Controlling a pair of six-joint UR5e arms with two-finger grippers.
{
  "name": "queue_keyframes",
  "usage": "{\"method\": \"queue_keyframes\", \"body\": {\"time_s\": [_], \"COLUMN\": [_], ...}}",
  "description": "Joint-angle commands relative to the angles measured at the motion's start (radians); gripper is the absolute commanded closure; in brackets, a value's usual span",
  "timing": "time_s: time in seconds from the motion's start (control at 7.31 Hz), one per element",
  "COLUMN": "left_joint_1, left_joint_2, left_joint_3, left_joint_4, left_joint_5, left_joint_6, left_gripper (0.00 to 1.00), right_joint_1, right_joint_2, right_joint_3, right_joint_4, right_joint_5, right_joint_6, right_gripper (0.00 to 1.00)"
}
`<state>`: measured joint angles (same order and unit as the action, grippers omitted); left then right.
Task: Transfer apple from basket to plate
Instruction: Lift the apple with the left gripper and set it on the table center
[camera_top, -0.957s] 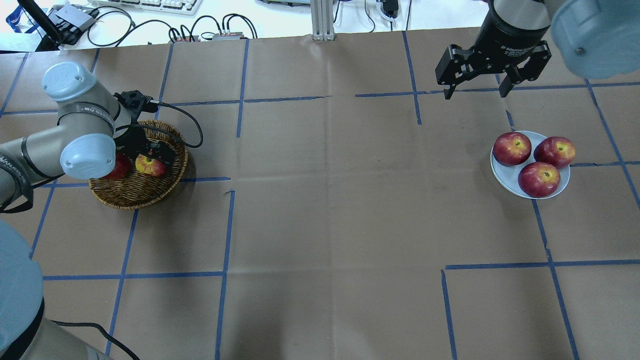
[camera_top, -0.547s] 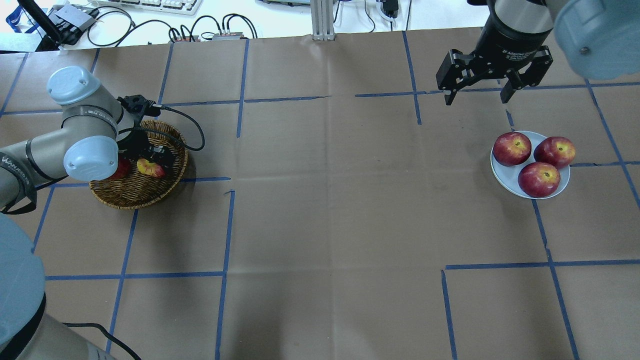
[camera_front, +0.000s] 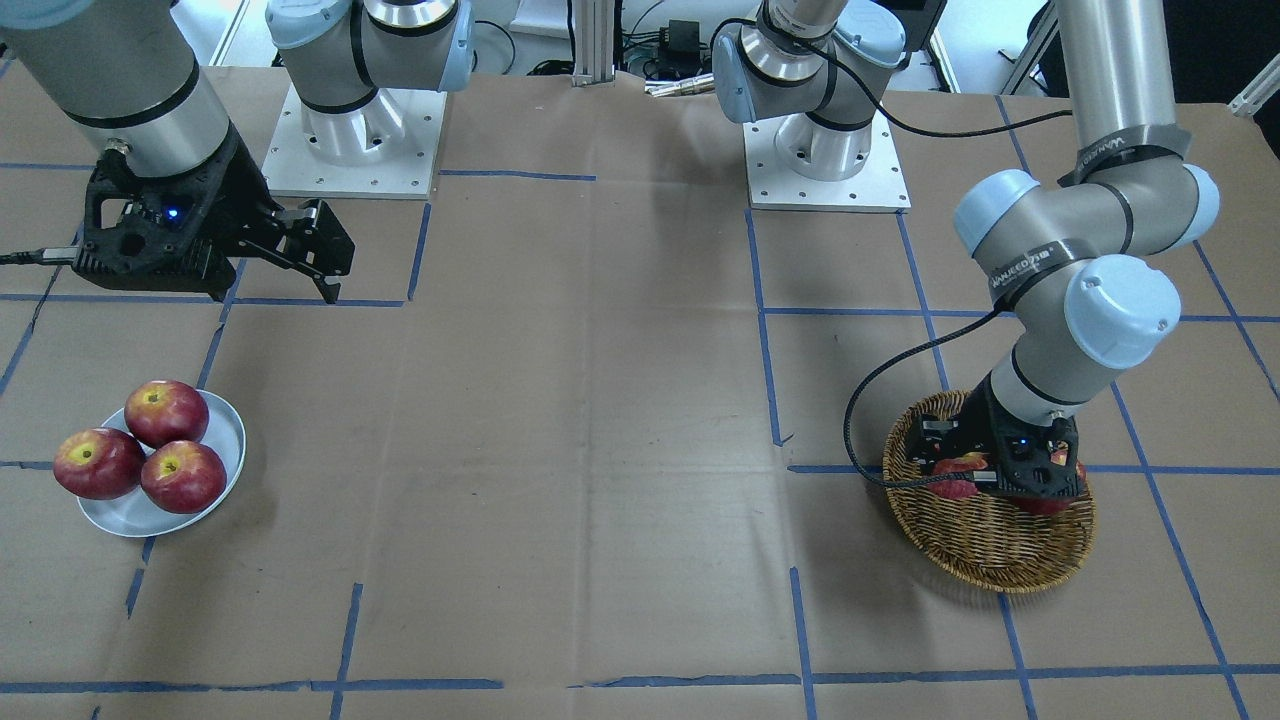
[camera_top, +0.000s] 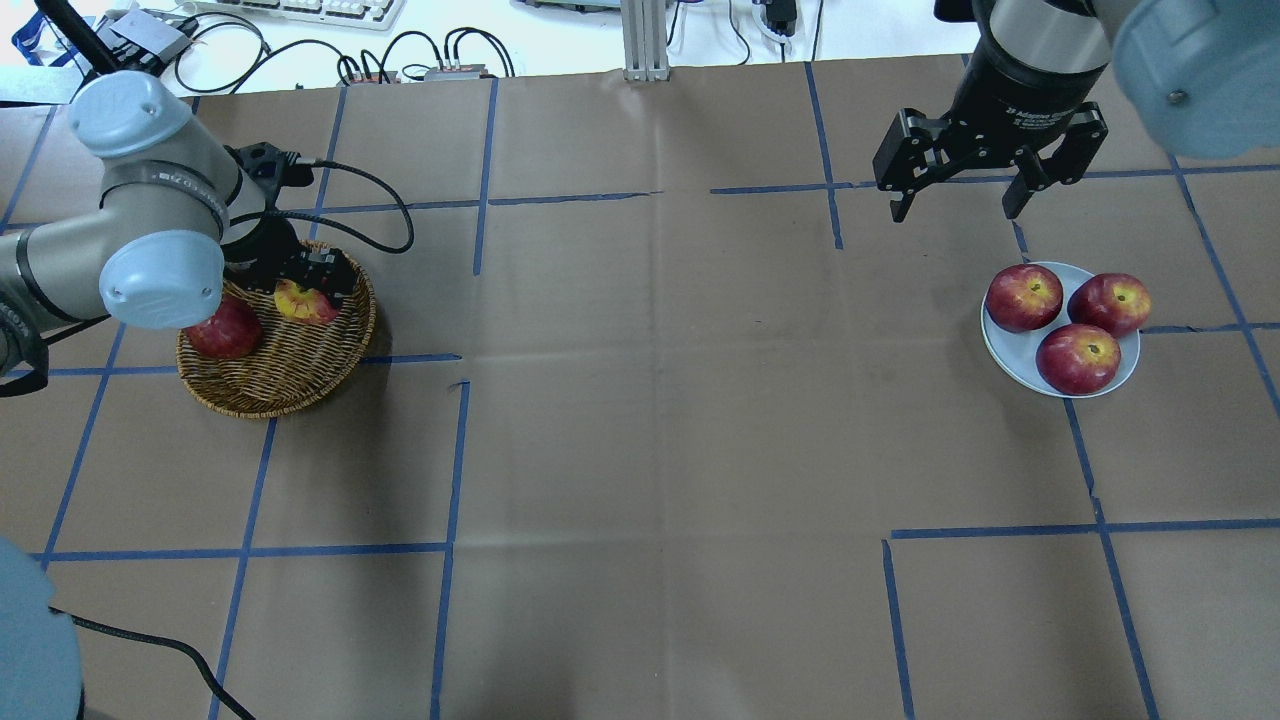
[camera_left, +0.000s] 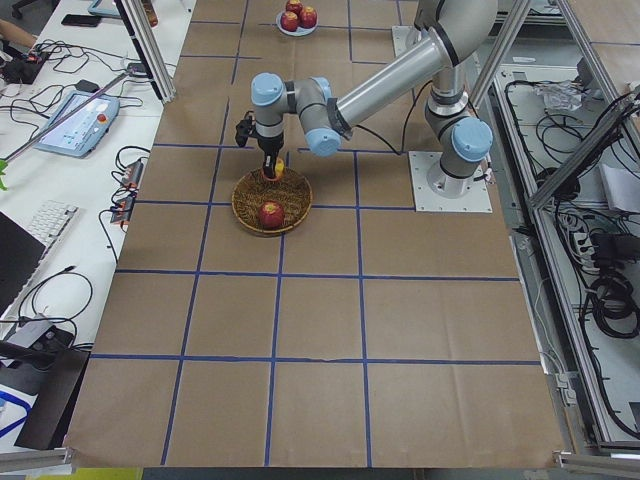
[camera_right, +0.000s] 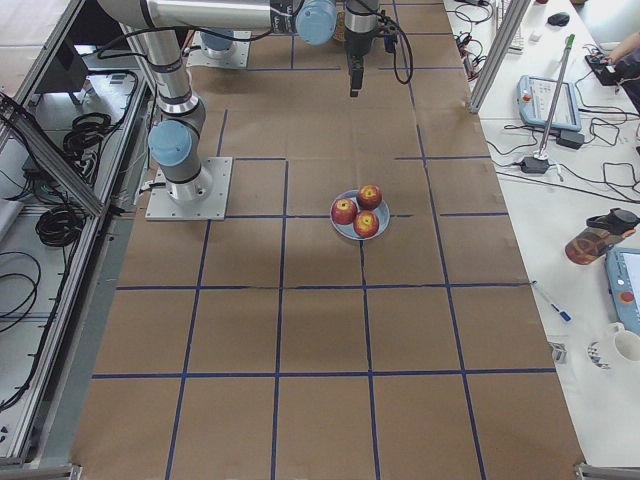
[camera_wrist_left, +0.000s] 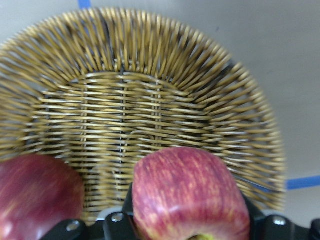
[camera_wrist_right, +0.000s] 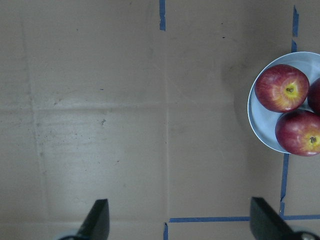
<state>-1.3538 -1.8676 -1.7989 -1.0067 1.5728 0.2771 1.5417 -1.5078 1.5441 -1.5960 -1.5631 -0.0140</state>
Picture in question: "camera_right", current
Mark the blue white pen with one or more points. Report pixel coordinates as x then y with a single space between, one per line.
561 312

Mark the brown water bottle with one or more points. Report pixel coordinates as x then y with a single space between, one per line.
600 235

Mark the blue teach pendant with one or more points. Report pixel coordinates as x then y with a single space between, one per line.
622 268
535 96

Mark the red apple on plate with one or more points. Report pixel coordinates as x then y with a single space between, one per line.
366 224
343 211

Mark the black computer mouse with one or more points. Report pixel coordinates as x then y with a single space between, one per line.
559 19

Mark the aluminium frame post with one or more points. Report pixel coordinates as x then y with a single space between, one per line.
498 50

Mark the yellow-red apple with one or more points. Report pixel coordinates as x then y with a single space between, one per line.
369 197

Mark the silver rod tool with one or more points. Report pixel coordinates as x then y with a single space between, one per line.
541 153

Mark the light blue plate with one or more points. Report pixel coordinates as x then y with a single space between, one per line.
347 231

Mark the white mug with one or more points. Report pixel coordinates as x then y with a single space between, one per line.
618 347

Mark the brown paper table cover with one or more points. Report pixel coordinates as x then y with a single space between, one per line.
269 346

